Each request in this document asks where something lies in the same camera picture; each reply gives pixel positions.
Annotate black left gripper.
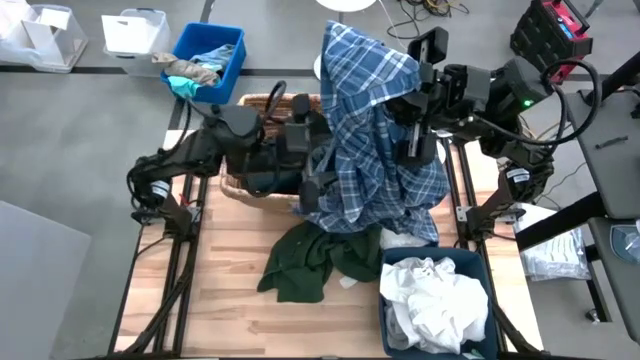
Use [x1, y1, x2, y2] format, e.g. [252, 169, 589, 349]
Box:
[276, 92, 338, 215]

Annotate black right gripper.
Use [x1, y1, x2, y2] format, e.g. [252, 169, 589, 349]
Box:
[387, 26, 495, 168]

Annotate blue plaid shirt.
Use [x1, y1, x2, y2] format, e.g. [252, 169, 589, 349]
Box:
[298, 19, 452, 245]

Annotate dark green shirt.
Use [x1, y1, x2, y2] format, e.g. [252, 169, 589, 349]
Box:
[256, 219, 386, 305]

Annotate woven wicker basket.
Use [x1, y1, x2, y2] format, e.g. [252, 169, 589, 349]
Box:
[218, 92, 324, 217]

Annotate navy fabric bin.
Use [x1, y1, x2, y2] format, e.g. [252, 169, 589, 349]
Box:
[378, 245, 501, 360]

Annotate red and black toolbox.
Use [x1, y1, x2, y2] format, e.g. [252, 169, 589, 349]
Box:
[508, 0, 595, 86]

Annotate light blue cloth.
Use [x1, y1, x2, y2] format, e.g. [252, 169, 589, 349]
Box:
[189, 43, 236, 74]

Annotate teal cloth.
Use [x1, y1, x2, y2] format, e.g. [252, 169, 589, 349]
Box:
[166, 74, 204, 101]

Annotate tan cloth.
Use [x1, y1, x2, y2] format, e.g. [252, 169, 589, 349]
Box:
[151, 51, 222, 87]

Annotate blue plastic bin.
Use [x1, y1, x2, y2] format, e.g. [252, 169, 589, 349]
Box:
[159, 22, 247, 105]

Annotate black pen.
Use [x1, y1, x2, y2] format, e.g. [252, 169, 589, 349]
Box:
[593, 135, 630, 150]

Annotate clear plastic bag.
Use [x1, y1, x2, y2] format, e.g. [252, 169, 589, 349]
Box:
[513, 203, 593, 283]

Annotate black diagonal pole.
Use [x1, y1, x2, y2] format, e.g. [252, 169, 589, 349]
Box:
[582, 49, 640, 109]

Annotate grey side table top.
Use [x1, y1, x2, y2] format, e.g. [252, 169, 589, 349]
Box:
[587, 215, 640, 346]
[563, 89, 640, 221]

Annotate clear bin with white lid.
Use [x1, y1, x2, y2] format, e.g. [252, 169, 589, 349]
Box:
[101, 7, 172, 77]

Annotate clear plastic lid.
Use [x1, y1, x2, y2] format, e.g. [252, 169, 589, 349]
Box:
[609, 223, 640, 265]

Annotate grey flat board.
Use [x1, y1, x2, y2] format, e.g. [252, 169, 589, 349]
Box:
[0, 199, 92, 360]

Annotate clear plastic storage box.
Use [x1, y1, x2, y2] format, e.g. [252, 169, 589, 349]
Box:
[0, 2, 89, 74]

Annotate black cable tangle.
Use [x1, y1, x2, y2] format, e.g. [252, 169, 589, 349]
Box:
[385, 0, 471, 40]

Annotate black aluminium mounting frame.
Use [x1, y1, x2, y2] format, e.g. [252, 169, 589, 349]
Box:
[439, 137, 546, 360]
[107, 169, 211, 360]

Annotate black table leg frame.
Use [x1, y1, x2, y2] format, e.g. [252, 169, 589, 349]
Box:
[514, 192, 614, 324]

